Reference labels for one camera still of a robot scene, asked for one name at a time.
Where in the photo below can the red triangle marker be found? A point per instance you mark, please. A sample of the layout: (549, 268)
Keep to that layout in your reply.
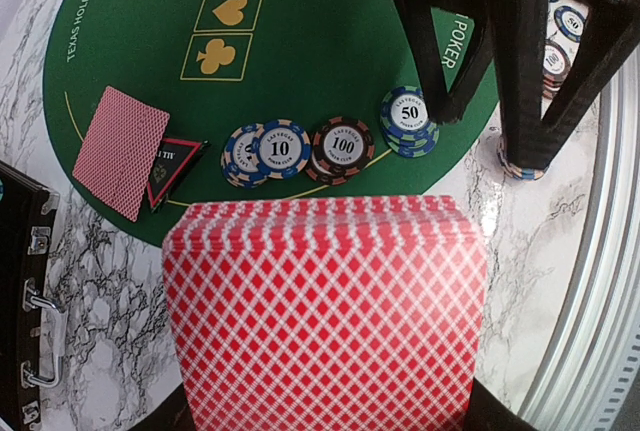
(175, 158)

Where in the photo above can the round green poker mat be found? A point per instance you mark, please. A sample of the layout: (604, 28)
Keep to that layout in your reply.
(216, 65)

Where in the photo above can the front aluminium rail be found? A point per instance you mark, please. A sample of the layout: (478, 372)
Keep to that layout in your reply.
(593, 357)

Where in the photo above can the black poker chip case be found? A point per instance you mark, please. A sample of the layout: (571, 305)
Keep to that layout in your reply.
(33, 327)

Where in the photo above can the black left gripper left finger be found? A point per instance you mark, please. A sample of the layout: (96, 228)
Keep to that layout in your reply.
(173, 414)

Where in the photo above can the white blue chip stack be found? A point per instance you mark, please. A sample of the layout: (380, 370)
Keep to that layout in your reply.
(514, 171)

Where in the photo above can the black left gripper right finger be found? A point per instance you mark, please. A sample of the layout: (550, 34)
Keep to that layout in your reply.
(487, 413)

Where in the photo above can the red black chip stack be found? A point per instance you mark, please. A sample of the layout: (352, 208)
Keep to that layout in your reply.
(556, 68)

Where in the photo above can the white blue chips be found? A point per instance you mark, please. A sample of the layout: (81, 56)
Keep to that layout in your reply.
(279, 149)

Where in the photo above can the red striped card deck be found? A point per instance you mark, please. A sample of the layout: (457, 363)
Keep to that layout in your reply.
(359, 313)

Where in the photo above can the teal chips mat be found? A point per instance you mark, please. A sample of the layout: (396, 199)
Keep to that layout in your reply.
(405, 124)

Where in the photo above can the teal chip stack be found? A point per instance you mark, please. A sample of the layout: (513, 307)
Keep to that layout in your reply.
(566, 18)

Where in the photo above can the red card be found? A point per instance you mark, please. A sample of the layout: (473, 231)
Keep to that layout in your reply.
(119, 150)

